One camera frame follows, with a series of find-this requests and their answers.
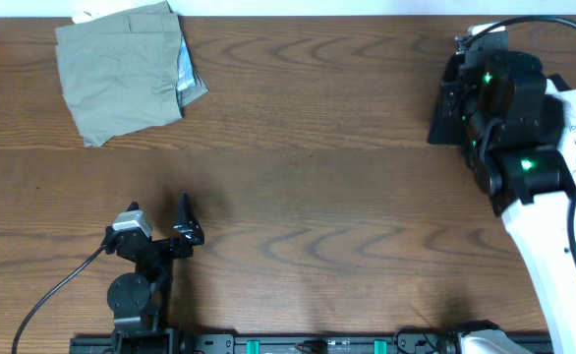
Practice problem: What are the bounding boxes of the black t-shirt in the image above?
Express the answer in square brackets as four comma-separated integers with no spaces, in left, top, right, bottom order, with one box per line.
[428,76,464,146]

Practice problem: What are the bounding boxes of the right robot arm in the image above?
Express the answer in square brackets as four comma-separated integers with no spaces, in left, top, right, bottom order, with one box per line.
[428,50,576,353]

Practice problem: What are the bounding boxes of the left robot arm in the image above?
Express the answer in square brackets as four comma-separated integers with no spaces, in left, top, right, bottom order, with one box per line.
[101,193,204,353]

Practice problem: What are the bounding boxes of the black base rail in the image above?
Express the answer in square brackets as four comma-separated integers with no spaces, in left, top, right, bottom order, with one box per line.
[68,329,553,354]

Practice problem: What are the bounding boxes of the folded khaki shorts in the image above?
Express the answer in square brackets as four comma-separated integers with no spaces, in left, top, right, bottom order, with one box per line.
[55,1,208,147]

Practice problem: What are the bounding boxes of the left black cable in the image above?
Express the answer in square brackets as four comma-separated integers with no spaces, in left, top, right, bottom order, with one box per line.
[11,244,108,354]

